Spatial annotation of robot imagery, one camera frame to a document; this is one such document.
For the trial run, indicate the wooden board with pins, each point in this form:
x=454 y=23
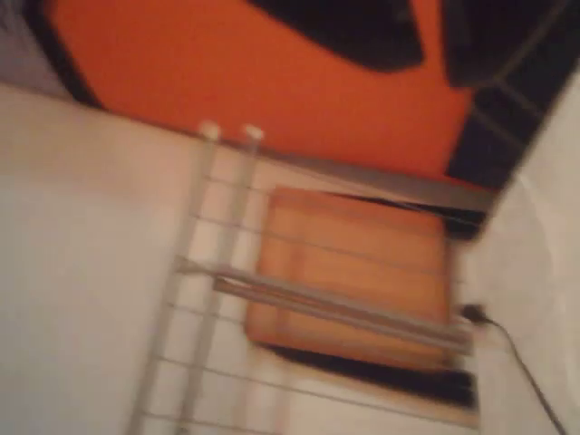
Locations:
x=353 y=272

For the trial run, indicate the orange rug black border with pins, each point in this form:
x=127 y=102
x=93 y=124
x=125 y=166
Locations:
x=226 y=72

